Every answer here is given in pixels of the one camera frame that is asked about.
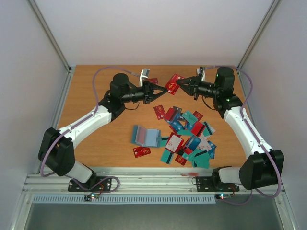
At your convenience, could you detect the teal card holder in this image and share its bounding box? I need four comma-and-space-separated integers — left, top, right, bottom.
131, 125, 161, 148

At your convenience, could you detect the white card floral print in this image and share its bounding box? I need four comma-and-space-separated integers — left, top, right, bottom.
165, 135, 184, 153

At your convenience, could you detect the white card red circle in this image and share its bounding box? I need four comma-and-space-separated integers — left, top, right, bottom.
135, 126, 147, 145

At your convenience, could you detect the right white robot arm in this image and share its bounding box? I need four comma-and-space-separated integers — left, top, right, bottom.
176, 66, 284, 197

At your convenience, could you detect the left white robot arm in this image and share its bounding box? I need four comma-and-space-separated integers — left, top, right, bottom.
38, 73, 167, 191

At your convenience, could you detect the lone red VIP card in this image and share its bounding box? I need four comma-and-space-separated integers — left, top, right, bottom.
148, 78, 158, 85

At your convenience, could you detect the teal card upper pile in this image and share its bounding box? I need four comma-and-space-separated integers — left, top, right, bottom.
182, 111, 198, 125

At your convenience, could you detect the red card black stripe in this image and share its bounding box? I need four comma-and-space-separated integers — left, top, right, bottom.
191, 122, 206, 137

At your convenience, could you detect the teal card left stripe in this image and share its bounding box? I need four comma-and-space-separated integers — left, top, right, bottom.
158, 137, 169, 147

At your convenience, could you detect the blue white card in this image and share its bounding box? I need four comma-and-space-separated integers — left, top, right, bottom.
184, 136, 201, 152

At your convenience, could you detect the teal card black stripe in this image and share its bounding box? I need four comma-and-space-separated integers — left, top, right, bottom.
160, 149, 174, 164

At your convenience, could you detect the red card bottom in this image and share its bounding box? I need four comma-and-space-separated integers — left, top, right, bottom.
175, 155, 187, 166

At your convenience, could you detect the teal card bottom right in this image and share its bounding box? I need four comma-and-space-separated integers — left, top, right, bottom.
192, 150, 210, 169

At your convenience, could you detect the right small circuit board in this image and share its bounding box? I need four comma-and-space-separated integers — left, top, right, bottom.
215, 193, 232, 200

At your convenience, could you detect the small circuit board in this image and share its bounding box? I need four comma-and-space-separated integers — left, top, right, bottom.
215, 193, 232, 200
84, 194, 100, 202

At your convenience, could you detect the left small circuit board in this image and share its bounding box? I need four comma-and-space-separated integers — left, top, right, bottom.
84, 194, 100, 202

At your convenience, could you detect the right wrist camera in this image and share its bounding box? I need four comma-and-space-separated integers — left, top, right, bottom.
196, 66, 206, 81

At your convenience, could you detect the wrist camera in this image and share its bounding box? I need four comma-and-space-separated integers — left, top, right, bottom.
196, 66, 206, 81
139, 69, 150, 87

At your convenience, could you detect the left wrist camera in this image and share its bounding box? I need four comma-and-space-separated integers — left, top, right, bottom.
139, 69, 150, 87

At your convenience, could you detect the aluminium rail platform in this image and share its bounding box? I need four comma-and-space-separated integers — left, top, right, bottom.
22, 166, 286, 195

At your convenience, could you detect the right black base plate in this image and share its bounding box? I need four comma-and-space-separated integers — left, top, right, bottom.
195, 176, 240, 193

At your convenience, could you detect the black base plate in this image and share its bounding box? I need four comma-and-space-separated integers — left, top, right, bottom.
195, 176, 240, 193
68, 176, 112, 192

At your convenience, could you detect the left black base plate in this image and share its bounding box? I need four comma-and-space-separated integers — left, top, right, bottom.
68, 176, 112, 192

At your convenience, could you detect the blue slotted cable duct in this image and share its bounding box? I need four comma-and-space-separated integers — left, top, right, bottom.
32, 194, 216, 205

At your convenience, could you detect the right aluminium frame post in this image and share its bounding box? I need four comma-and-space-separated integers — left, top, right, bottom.
237, 0, 282, 69

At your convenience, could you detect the aluminium frame post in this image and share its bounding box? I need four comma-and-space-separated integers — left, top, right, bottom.
27, 0, 71, 73
237, 0, 282, 69

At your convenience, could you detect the left aluminium frame post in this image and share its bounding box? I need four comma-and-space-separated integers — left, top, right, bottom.
27, 0, 71, 73

